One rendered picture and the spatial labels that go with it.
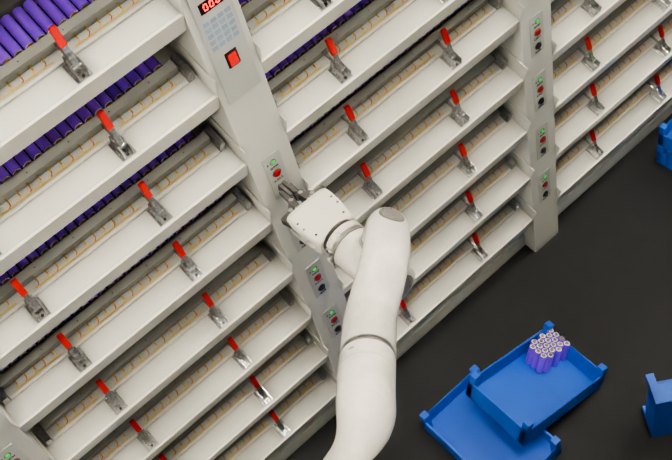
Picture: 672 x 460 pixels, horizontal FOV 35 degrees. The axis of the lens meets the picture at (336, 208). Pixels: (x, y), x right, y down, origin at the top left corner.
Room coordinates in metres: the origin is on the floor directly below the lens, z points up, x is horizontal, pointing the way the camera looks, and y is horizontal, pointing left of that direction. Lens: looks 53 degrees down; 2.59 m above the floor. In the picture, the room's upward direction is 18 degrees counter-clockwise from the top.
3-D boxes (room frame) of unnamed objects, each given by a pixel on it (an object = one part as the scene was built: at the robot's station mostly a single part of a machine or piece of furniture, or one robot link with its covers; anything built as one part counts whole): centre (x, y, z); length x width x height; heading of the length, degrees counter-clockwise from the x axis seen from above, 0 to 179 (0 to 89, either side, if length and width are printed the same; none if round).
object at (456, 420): (1.07, -0.19, 0.04); 0.30 x 0.20 x 0.08; 26
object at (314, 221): (1.16, 0.03, 1.01); 0.11 x 0.10 x 0.07; 26
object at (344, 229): (1.10, 0.00, 1.01); 0.09 x 0.03 x 0.08; 116
